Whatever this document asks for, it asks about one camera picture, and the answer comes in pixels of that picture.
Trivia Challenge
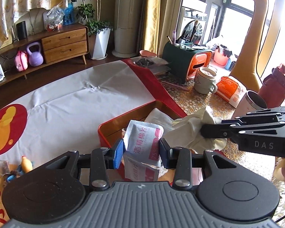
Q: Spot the alcohol wipe packet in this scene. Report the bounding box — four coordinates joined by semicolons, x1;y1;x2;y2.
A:
123;152;168;182
123;120;164;158

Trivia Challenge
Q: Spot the white cloth glove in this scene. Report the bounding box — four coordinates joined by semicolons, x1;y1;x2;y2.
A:
163;106;227;154

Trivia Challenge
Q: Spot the orange blue plush toy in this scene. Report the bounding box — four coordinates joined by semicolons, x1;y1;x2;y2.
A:
3;155;33;184

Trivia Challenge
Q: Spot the red storage box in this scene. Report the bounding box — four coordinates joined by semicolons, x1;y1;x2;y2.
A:
98;99;205;188

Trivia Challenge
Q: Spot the red water bottle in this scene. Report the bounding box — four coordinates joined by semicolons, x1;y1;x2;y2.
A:
258;64;285;109

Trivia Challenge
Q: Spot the orange white snack package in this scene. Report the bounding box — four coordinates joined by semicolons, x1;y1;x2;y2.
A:
216;76;247;108

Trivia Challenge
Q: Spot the tan giraffe figure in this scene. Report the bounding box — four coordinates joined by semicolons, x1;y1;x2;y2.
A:
230;0;268;92

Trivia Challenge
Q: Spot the white red printed table cloth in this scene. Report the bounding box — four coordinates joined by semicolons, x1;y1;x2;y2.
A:
0;60;185;227

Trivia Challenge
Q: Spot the white ceramic mug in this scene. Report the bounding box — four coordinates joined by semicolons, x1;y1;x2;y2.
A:
194;67;218;95

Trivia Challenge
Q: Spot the green orange stool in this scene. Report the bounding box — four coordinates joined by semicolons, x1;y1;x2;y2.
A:
161;43;211;83

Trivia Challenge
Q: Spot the wooden tv cabinet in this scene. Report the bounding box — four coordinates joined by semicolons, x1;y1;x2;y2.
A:
0;23;89;86

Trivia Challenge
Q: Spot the purple kettlebell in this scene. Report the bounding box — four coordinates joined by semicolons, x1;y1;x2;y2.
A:
27;42;44;67

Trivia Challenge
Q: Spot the white planter with plant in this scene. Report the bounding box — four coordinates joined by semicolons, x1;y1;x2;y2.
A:
70;0;113;60

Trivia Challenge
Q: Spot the pink toy bag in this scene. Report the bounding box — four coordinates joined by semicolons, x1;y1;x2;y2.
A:
14;51;28;72

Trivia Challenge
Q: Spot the white air conditioner column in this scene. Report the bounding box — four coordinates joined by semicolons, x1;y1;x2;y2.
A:
112;0;143;58

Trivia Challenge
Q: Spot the clear plastic bag of items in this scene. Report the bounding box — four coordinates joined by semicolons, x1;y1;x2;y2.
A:
45;6;64;32

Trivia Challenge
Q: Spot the black smart speaker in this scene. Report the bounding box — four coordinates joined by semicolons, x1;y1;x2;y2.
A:
16;21;28;41

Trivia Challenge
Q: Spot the yellow drape curtain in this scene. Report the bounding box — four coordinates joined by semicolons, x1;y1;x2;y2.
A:
141;0;161;53

